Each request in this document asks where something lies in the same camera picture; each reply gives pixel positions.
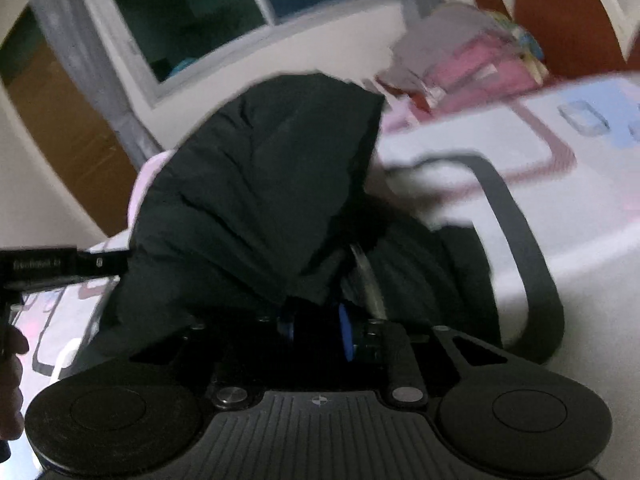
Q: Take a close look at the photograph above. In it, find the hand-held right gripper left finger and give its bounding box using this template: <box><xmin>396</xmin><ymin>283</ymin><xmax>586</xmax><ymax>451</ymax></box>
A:
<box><xmin>131</xmin><ymin>309</ymin><xmax>299</xmax><ymax>408</ymax></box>

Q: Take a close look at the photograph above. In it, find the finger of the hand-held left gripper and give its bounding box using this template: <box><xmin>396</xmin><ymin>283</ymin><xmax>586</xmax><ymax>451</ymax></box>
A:
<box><xmin>76</xmin><ymin>251</ymin><xmax>133</xmax><ymax>278</ymax></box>

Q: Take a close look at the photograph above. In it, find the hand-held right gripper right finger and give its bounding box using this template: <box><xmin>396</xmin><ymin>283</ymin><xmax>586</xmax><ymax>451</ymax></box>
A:
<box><xmin>336</xmin><ymin>302</ymin><xmax>512</xmax><ymax>407</ymax></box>

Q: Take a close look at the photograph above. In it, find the black jacket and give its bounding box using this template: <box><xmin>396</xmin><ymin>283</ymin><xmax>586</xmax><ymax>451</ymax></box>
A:
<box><xmin>97</xmin><ymin>72</ymin><xmax>505</xmax><ymax>363</ymax></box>

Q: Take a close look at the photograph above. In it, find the person's left hand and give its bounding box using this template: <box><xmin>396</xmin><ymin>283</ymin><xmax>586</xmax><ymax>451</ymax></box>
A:
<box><xmin>0</xmin><ymin>327</ymin><xmax>31</xmax><ymax>467</ymax></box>

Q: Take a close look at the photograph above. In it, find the pink bed sheet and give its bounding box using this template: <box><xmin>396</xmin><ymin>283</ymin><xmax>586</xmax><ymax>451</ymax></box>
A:
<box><xmin>126</xmin><ymin>151</ymin><xmax>173</xmax><ymax>237</ymax></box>

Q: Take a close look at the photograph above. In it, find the wooden door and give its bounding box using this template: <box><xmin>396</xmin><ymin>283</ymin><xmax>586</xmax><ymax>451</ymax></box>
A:
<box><xmin>0</xmin><ymin>14</ymin><xmax>137</xmax><ymax>237</ymax></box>

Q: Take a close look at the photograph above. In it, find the printed blanket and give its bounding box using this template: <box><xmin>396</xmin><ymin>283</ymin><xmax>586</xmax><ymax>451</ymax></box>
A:
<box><xmin>10</xmin><ymin>72</ymin><xmax>640</xmax><ymax>411</ymax></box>

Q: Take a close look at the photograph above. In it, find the window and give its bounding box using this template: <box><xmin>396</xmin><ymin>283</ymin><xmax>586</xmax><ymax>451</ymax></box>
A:
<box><xmin>65</xmin><ymin>0</ymin><xmax>417</xmax><ymax>111</ymax></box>

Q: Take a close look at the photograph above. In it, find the pink folded cloth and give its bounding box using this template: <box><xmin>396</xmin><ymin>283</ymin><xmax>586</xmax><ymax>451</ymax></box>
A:
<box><xmin>379</xmin><ymin>35</ymin><xmax>552</xmax><ymax>112</ymax></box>

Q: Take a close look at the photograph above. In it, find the grey folded cloth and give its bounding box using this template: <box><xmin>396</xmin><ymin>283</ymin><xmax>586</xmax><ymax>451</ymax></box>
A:
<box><xmin>386</xmin><ymin>2</ymin><xmax>507</xmax><ymax>87</ymax></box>

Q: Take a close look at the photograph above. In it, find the colourful folded cloth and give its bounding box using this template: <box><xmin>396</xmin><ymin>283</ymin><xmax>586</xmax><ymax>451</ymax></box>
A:
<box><xmin>489</xmin><ymin>10</ymin><xmax>547</xmax><ymax>77</ymax></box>

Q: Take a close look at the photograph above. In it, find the white and brown headboard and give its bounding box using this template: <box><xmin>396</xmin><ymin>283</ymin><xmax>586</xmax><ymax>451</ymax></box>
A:
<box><xmin>470</xmin><ymin>0</ymin><xmax>640</xmax><ymax>86</ymax></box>

